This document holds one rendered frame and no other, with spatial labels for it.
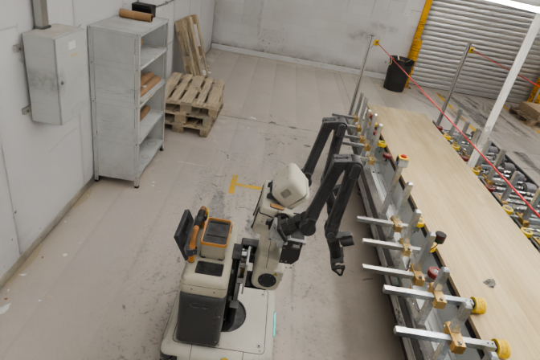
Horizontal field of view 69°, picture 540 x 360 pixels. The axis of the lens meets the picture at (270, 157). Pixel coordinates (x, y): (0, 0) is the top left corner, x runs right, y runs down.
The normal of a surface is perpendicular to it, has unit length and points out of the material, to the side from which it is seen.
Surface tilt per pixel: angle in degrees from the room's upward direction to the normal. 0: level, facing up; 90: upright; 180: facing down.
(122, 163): 90
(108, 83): 90
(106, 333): 0
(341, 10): 90
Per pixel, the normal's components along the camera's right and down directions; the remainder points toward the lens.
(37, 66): -0.05, 0.46
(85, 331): 0.16, -0.87
